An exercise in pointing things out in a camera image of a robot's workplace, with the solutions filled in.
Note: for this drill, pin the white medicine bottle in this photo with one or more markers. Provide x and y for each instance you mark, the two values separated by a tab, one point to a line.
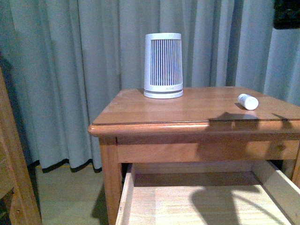
247	101

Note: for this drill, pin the wooden drawer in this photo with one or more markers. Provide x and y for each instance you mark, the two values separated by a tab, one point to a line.
213	193

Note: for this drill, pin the white slatted air purifier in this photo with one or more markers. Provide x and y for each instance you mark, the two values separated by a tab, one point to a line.
163	70

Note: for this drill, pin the wooden nightstand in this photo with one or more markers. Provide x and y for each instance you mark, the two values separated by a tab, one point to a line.
204	124

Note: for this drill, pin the grey-green pleated curtain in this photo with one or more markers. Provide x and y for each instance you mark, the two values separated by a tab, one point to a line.
64	60

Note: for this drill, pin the dark object at top right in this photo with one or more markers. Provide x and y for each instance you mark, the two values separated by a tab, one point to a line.
287	14

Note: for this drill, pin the wooden bed frame post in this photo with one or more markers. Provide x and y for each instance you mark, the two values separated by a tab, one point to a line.
16	191

